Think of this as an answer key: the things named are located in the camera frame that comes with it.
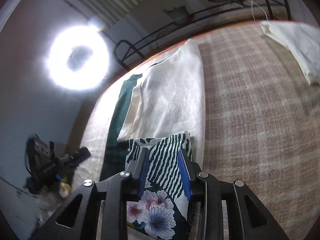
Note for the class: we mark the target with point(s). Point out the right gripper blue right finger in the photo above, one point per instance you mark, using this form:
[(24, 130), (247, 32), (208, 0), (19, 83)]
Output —
[(185, 178)]

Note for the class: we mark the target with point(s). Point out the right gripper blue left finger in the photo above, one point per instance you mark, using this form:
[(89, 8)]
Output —
[(144, 171)]

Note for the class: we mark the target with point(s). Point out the green white tree print shirt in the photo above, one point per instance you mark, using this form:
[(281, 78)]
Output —
[(161, 109)]

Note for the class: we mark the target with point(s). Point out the black metal clothes rack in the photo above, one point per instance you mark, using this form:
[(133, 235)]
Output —
[(125, 49)]

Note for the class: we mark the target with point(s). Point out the green potted plant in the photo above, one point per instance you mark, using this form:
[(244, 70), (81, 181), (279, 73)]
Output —
[(179, 15)]

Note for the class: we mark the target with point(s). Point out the folded white garment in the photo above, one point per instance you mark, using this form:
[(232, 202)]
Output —
[(302, 40)]

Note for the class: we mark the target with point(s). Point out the white ring light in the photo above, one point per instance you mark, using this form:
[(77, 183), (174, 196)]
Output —
[(78, 58)]

